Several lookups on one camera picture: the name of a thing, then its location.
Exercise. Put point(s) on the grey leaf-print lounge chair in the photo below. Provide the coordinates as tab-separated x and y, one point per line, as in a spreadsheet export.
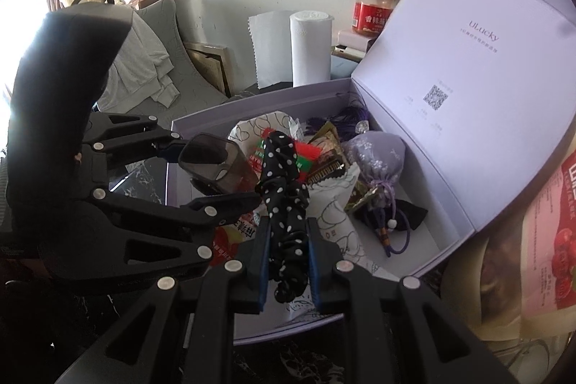
189	82

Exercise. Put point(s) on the red green sachet packet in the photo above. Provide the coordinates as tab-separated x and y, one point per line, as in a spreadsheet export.
310	157

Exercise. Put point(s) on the black polka dot pouch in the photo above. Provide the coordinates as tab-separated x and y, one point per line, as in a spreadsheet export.
211	159

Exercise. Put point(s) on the leaning wooden picture frame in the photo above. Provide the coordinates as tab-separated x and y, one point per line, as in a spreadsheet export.
211	69

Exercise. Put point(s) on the red label seasoning jar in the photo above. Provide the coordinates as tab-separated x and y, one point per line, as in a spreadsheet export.
371	15

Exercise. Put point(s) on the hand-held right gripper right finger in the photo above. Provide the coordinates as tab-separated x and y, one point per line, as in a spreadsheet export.
314	267

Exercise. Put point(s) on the grey sweater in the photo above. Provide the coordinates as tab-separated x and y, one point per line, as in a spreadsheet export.
139	64

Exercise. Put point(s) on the purple tassel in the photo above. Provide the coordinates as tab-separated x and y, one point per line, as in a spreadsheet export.
346	116

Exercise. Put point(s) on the black polka dot scrunchie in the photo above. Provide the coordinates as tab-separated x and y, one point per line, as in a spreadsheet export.
281	168

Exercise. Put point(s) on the white paper towel roll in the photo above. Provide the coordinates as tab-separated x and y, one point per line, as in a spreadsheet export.
310	51

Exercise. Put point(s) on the brown gold cereal packet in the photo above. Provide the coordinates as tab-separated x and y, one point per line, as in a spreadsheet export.
326	172

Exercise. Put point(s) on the lavender white gift box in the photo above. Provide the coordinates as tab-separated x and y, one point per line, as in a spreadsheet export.
472	73

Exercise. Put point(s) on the kraft pouch with red label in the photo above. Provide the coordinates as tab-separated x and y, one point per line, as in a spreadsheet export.
553	240

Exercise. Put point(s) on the small black cloth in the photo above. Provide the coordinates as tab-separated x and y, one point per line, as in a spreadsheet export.
414	211

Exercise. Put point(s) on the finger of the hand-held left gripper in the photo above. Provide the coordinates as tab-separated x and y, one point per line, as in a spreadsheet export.
148	222
135	132

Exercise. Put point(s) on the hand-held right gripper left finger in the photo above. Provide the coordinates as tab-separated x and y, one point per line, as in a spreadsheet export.
264	267

